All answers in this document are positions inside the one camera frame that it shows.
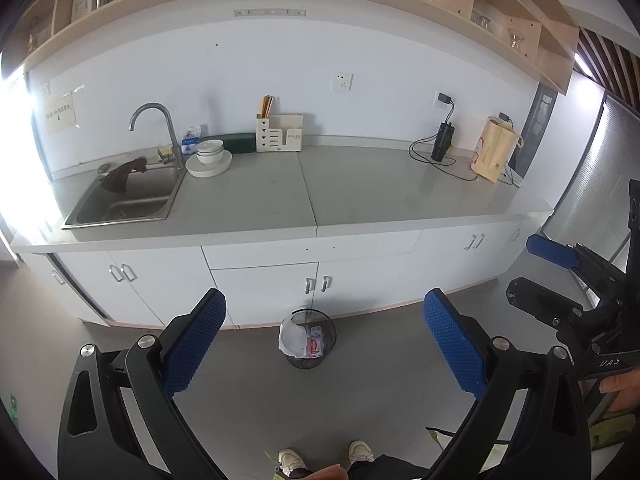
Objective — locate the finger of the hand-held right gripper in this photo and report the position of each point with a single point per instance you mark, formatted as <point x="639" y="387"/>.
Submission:
<point x="535" y="300"/>
<point x="550" y="252"/>

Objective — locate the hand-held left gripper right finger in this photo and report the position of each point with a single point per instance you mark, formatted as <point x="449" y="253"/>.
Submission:
<point x="455" y="345"/>

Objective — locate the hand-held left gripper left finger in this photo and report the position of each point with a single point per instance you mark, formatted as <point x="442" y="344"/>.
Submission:
<point x="195" y="345"/>

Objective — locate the large clear bubble plastic bag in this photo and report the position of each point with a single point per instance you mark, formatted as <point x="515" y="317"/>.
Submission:
<point x="292" y="337"/>

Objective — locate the person's right hand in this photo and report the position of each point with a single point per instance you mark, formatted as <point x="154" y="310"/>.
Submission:
<point x="622" y="387"/>

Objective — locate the person's left hand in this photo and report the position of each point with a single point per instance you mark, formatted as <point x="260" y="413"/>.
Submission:
<point x="322" y="474"/>

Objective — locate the white base cabinet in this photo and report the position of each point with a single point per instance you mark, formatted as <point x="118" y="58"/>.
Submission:
<point x="165" y="280"/>

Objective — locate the kraft paper bag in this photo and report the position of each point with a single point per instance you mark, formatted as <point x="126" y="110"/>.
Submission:
<point x="495" y="152"/>

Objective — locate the black pants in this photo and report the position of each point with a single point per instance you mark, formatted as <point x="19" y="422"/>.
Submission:
<point x="385" y="467"/>

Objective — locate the white shoe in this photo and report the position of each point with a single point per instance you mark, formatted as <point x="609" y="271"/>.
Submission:
<point x="360" y="452"/>
<point x="290" y="460"/>

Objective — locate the steel sink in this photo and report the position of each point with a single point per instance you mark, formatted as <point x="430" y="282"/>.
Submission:
<point x="130" y="202"/>

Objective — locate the white plate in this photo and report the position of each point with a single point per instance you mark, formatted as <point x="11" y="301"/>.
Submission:
<point x="210" y="170"/>

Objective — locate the brown cloth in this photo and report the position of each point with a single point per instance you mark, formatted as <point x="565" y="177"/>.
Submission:
<point x="122" y="175"/>

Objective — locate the black charger plug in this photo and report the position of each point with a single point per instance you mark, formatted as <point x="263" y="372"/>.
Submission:
<point x="444" y="97"/>

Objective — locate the green floor sticker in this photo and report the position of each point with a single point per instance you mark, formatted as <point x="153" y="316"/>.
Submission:
<point x="12" y="407"/>

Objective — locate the yellow green sponge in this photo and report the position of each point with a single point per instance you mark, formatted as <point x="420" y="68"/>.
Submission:
<point x="163" y="153"/>

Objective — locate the metal sink stopper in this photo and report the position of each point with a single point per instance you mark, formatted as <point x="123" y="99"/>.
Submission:
<point x="103" y="166"/>

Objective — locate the blue white pouch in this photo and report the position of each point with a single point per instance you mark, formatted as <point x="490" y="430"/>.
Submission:
<point x="192" y="140"/>

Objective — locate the dark green rectangular container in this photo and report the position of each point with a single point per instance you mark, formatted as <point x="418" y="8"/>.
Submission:
<point x="239" y="141"/>

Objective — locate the metal faucet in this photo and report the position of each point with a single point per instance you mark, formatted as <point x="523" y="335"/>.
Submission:
<point x="167" y="135"/>

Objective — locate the glass cup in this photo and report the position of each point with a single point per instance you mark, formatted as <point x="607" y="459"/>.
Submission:
<point x="480" y="17"/>
<point x="515" y="38"/>

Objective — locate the cream cutlery holder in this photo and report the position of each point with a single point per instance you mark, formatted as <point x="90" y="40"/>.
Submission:
<point x="277" y="135"/>

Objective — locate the bundle of wooden chopsticks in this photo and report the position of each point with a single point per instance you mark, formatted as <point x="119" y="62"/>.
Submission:
<point x="266" y="106"/>

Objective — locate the bright window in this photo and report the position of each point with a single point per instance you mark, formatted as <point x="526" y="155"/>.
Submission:
<point x="12" y="160"/>

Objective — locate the white jug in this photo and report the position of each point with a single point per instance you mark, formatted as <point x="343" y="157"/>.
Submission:
<point x="82" y="4"/>

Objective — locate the white wall outlet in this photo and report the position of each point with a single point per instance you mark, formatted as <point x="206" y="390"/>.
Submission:
<point x="435" y="102"/>
<point x="343" y="81"/>

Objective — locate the paper wall notice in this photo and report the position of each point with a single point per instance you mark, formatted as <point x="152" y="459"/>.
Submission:
<point x="60" y="110"/>

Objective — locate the metal wall rail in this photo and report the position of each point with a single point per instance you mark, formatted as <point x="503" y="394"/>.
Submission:
<point x="270" y="11"/>

